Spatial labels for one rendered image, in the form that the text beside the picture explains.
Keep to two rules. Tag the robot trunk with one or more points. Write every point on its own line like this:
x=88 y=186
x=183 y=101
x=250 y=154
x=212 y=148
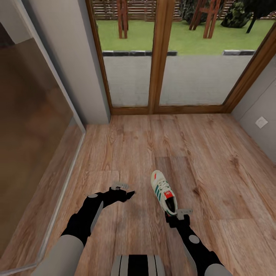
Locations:
x=138 y=265

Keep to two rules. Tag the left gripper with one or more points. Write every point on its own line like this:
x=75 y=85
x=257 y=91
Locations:
x=120 y=195

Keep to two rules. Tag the gym shoe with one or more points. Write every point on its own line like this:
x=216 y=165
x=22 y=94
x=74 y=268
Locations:
x=164 y=193

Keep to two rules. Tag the door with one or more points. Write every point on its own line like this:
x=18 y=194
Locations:
x=164 y=57

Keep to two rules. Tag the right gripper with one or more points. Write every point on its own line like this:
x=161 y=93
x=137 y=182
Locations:
x=175 y=222

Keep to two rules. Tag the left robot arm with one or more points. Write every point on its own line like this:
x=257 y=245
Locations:
x=64 y=256

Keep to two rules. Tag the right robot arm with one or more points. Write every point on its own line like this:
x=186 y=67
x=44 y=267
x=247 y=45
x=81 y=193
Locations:
x=203 y=261

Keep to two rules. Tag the wall socket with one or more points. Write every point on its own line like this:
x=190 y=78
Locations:
x=261 y=122

